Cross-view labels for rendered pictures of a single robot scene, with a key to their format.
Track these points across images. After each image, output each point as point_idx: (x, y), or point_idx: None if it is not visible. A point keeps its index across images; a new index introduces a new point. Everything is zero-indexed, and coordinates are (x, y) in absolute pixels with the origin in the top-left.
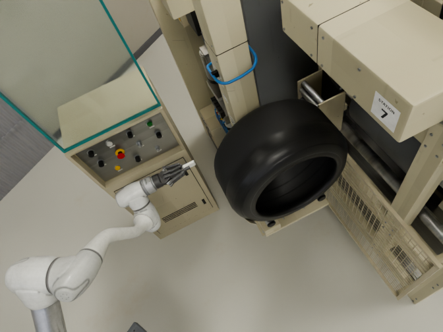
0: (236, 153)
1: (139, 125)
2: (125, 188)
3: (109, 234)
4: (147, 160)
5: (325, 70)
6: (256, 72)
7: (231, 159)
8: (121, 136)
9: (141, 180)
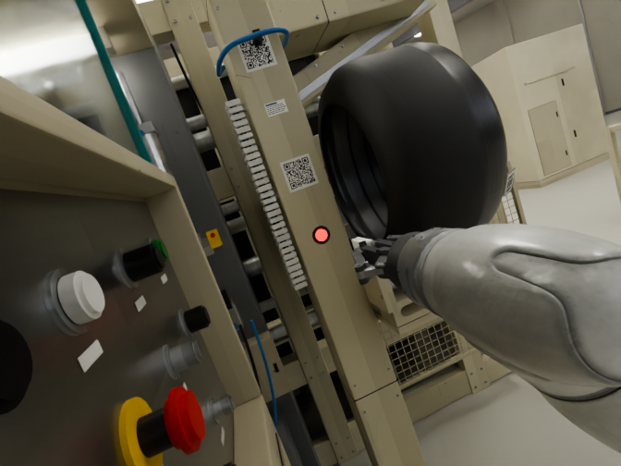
0: (405, 53)
1: (137, 245)
2: (494, 239)
3: None
4: None
5: (341, 12)
6: (214, 201)
7: (413, 59)
8: (107, 278)
9: (426, 245)
